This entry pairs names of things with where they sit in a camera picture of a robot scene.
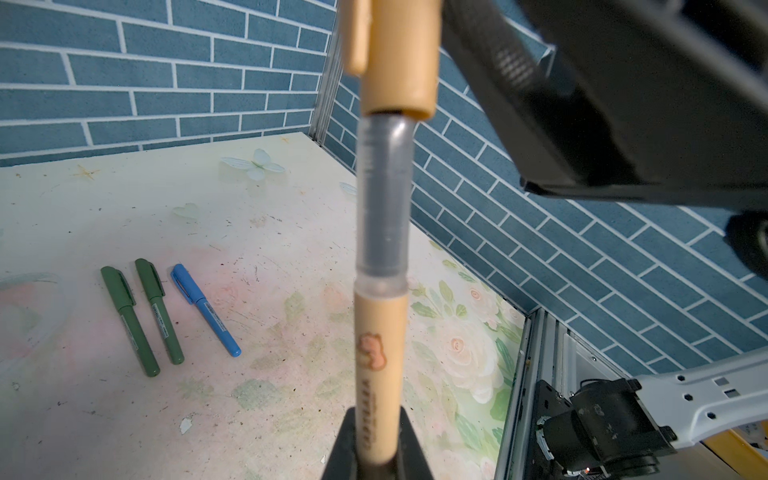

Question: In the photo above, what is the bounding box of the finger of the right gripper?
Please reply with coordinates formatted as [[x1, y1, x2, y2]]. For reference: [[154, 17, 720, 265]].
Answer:
[[442, 1, 636, 195]]

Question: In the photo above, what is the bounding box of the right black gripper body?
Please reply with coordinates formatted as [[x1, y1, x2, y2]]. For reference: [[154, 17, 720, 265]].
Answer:
[[522, 1, 767, 276]]

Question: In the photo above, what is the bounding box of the aluminium mounting rail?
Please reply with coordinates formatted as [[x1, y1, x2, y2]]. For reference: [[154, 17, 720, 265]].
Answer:
[[494, 308, 627, 479]]

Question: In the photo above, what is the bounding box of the green pen cap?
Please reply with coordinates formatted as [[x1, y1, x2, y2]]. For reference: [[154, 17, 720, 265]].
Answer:
[[100, 266, 136, 311], [135, 258, 165, 301]]

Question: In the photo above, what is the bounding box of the tan pen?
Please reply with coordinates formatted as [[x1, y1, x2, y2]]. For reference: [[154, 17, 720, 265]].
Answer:
[[354, 113, 415, 468]]

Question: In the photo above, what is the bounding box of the blue pen cap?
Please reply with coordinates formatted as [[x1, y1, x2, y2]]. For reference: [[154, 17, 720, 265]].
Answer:
[[170, 264, 205, 305]]

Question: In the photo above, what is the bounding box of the green pen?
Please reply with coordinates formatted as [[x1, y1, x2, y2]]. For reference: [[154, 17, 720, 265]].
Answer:
[[100, 265, 162, 379], [147, 295, 185, 365]]

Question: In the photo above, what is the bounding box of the yellow bin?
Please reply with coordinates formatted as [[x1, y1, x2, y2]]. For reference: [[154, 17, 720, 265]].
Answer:
[[703, 420, 768, 480]]

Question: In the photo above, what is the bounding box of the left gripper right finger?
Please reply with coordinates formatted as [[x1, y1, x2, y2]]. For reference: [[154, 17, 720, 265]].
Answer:
[[395, 407, 434, 480]]

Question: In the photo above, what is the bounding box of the floral table mat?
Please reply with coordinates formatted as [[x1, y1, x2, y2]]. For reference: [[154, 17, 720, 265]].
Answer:
[[0, 131, 529, 480]]

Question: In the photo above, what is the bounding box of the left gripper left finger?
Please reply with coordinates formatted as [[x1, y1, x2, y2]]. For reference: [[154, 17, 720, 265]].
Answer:
[[321, 407, 358, 480]]

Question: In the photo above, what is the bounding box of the blue pen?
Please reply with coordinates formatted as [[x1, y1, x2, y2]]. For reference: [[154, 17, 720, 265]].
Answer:
[[194, 296, 242, 357]]

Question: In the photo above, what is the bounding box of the tan pen cap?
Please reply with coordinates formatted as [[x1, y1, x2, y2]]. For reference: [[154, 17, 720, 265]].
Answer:
[[338, 0, 443, 121]]

